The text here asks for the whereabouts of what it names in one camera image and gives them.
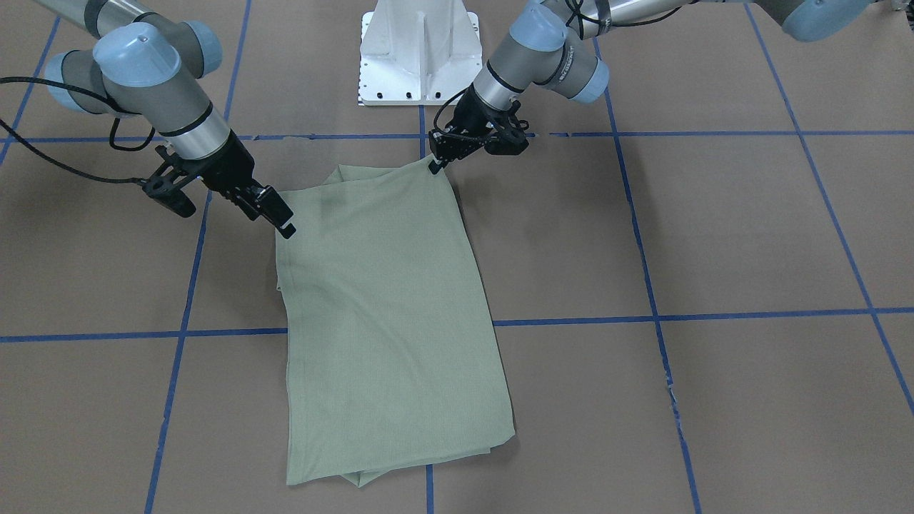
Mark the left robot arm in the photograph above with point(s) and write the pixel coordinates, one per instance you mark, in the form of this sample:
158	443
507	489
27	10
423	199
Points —
545	46

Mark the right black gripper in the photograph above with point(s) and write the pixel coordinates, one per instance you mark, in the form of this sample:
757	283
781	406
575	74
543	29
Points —
227	168

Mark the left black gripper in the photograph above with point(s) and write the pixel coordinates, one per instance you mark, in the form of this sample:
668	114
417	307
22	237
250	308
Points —
470	116

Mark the olive green long-sleeve shirt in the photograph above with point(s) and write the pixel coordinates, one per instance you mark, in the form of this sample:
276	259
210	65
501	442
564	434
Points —
392	359

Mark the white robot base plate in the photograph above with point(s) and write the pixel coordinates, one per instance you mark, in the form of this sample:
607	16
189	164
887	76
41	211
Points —
417	52

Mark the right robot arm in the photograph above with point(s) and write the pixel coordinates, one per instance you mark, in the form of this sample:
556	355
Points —
145	64

